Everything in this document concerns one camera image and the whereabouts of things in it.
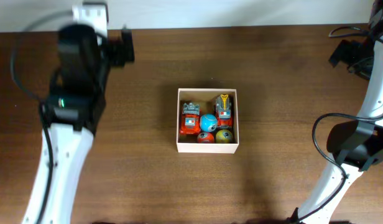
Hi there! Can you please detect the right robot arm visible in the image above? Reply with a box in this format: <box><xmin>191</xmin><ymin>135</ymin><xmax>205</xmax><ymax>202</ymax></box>
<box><xmin>287</xmin><ymin>0</ymin><xmax>383</xmax><ymax>223</ymax></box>

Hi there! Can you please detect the red toy fire truck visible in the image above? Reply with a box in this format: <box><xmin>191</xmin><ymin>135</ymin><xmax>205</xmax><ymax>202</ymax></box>
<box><xmin>179</xmin><ymin>102</ymin><xmax>201</xmax><ymax>135</ymax></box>

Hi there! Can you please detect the yellow face ball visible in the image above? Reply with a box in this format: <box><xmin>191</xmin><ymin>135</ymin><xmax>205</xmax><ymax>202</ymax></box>
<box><xmin>215</xmin><ymin>129</ymin><xmax>234</xmax><ymax>144</ymax></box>

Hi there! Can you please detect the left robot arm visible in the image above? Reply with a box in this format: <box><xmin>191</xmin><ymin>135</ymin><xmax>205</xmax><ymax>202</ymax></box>
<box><xmin>22</xmin><ymin>24</ymin><xmax>135</xmax><ymax>223</ymax></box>

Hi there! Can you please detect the white cardboard box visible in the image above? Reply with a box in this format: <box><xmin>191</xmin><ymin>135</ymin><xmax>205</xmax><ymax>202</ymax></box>
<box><xmin>177</xmin><ymin>88</ymin><xmax>239</xmax><ymax>154</ymax></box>

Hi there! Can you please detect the red toy truck yellow ladder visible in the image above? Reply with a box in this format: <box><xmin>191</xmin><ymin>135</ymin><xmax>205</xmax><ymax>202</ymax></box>
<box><xmin>215</xmin><ymin>95</ymin><xmax>233</xmax><ymax>129</ymax></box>

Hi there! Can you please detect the blue face ball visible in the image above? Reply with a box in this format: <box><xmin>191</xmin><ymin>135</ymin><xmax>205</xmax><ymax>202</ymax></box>
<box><xmin>200</xmin><ymin>114</ymin><xmax>218</xmax><ymax>133</ymax></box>

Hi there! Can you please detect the orange face ball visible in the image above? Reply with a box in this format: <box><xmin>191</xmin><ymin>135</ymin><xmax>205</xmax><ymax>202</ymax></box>
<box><xmin>197</xmin><ymin>132</ymin><xmax>215</xmax><ymax>143</ymax></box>

